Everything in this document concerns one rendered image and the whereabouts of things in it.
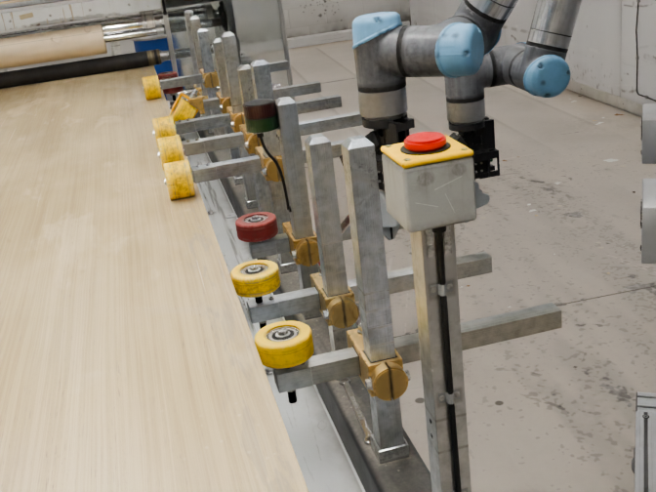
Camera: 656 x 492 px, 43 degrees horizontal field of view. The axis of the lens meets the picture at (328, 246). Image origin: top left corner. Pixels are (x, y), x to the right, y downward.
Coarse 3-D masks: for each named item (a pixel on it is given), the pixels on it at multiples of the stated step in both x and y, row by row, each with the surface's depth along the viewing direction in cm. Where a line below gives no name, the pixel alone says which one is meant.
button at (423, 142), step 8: (408, 136) 81; (416, 136) 80; (424, 136) 80; (432, 136) 80; (440, 136) 79; (408, 144) 79; (416, 144) 78; (424, 144) 78; (432, 144) 78; (440, 144) 78
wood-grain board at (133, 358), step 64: (0, 128) 280; (64, 128) 268; (128, 128) 257; (0, 192) 205; (64, 192) 198; (128, 192) 192; (0, 256) 162; (64, 256) 158; (128, 256) 154; (192, 256) 150; (0, 320) 133; (64, 320) 131; (128, 320) 128; (192, 320) 125; (0, 384) 114; (64, 384) 112; (128, 384) 110; (192, 384) 108; (256, 384) 106; (0, 448) 99; (64, 448) 97; (128, 448) 96; (192, 448) 94; (256, 448) 93
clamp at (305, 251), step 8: (288, 224) 169; (288, 232) 164; (296, 240) 160; (304, 240) 159; (312, 240) 159; (296, 248) 159; (304, 248) 158; (312, 248) 159; (296, 256) 159; (304, 256) 159; (312, 256) 159; (296, 264) 161; (304, 264) 159; (312, 264) 160
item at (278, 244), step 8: (344, 232) 167; (272, 240) 164; (280, 240) 164; (288, 240) 165; (344, 240) 168; (256, 248) 163; (264, 248) 164; (272, 248) 164; (280, 248) 165; (288, 248) 165; (256, 256) 164; (264, 256) 164
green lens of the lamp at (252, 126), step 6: (276, 114) 152; (246, 120) 151; (252, 120) 150; (258, 120) 150; (264, 120) 150; (270, 120) 151; (276, 120) 152; (246, 126) 152; (252, 126) 151; (258, 126) 150; (264, 126) 150; (270, 126) 151; (276, 126) 152; (252, 132) 151; (258, 132) 151
